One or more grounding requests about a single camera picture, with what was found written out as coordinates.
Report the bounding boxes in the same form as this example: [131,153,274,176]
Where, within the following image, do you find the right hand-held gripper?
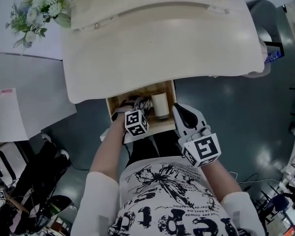
[172,103,222,168]

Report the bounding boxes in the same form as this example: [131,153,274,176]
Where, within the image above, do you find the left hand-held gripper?
[111,98,150,145]

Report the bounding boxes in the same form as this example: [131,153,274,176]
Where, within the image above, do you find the wooden drawer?
[99,80,177,144]

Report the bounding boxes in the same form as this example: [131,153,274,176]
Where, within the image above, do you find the person's left forearm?
[89,118,128,180]

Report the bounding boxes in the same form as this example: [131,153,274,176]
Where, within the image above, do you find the person's right forearm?
[200,159,244,203]

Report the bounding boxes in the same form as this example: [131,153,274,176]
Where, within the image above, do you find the person's black trousers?
[124,129,187,168]

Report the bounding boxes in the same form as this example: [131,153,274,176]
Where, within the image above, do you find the light wooden desk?
[61,0,266,105]

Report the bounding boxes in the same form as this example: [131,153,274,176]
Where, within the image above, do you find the person's white printed shirt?
[72,156,266,236]

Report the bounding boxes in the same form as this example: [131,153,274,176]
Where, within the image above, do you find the white low platform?
[0,52,77,144]

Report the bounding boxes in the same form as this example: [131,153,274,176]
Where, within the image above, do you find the pale pink cushion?
[242,38,271,79]

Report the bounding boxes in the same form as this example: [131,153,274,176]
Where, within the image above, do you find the white paper sheet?
[0,87,30,144]

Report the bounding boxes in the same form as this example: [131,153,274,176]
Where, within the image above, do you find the dark blue chair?
[252,183,291,228]

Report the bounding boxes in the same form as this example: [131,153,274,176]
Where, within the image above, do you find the black glossy round object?
[36,195,73,233]

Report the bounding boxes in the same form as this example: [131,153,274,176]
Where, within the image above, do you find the white flower bouquet in vase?
[5,0,73,49]

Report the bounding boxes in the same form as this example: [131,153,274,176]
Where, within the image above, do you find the black metal frame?
[262,40,285,59]

